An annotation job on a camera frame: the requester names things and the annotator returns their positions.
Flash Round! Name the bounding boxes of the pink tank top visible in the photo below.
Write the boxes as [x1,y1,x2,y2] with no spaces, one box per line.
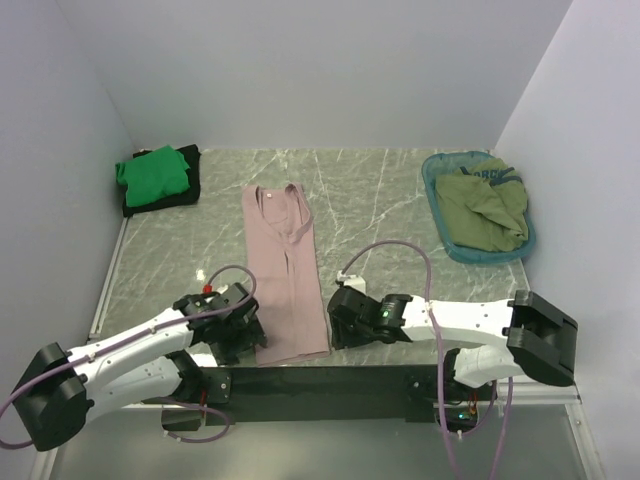
[242,183,330,366]

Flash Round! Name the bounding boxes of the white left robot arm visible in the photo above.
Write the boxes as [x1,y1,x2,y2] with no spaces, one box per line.
[9,283,266,452]

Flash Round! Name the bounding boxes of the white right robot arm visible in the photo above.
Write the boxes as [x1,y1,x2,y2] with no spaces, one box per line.
[328,286,578,399]

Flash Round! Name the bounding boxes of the olive green tank top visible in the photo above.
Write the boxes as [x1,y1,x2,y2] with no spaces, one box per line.
[435,158,530,252]

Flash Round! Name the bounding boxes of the green folded tank top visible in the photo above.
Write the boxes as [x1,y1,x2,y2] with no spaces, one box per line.
[115,145,190,208]

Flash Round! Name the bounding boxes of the black folded tank top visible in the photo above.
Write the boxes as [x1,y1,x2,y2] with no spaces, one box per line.
[117,144,201,218]

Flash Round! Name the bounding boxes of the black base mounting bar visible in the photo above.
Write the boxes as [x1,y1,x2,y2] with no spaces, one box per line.
[168,365,437,423]

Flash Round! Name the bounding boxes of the teal plastic basket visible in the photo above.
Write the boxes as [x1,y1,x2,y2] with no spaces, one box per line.
[421,151,536,265]

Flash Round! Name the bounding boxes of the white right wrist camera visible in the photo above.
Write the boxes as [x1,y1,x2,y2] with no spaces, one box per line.
[336,271,366,294]

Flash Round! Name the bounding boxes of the aluminium rail frame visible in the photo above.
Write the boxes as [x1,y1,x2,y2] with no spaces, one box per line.
[29,220,605,479]

